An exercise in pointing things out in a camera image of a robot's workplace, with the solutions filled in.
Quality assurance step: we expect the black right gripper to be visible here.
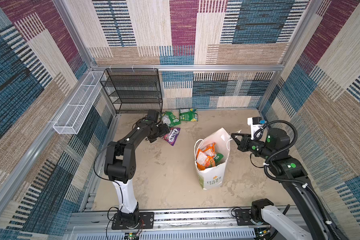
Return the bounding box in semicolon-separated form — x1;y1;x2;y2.
230;133;275;161

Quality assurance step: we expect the purple berries candy bag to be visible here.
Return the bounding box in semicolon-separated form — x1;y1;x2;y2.
162;127;181;146

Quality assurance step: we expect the green snack bag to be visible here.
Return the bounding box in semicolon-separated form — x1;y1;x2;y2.
162;111;181;127
179;109;198;122
214;153;224;166

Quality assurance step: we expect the white paper bag with print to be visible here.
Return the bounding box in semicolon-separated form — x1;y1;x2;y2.
194;128;232;190

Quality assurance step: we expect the small orange snack bag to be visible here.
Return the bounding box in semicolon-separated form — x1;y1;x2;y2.
201;142;216;158

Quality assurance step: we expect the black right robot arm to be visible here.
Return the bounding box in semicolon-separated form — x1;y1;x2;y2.
231;117;347;240

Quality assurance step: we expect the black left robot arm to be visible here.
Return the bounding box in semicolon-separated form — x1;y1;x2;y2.
104;110;170;227

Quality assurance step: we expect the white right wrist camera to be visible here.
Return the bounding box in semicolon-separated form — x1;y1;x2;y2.
247;117;267;140

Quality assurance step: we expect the black wire shelf rack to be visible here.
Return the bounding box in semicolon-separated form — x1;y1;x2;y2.
100;68;163;114

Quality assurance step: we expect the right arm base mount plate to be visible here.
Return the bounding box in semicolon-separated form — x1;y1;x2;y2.
231;208;269;226

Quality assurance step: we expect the white mesh wall basket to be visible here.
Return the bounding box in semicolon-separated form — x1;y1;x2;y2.
53;72;103;135

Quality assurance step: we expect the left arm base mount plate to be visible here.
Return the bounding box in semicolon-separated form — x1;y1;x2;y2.
111;212;155;230

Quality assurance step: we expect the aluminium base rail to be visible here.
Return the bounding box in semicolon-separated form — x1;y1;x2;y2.
65;205;319;240

